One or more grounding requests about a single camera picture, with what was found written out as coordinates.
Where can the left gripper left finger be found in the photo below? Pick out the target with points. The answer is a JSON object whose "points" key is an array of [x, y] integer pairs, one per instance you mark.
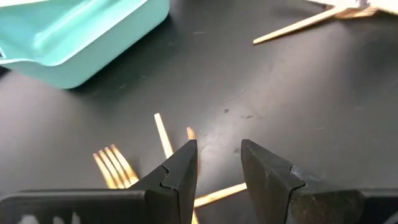
{"points": [[174, 193]]}

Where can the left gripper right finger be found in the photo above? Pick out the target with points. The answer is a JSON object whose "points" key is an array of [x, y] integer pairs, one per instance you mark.
{"points": [[273, 193]]}

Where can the wooden chopstick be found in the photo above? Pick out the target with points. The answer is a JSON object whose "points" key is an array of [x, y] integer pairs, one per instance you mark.
{"points": [[295, 27]]}

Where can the teal plastic bin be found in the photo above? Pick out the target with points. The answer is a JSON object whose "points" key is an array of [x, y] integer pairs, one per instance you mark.
{"points": [[93, 46]]}

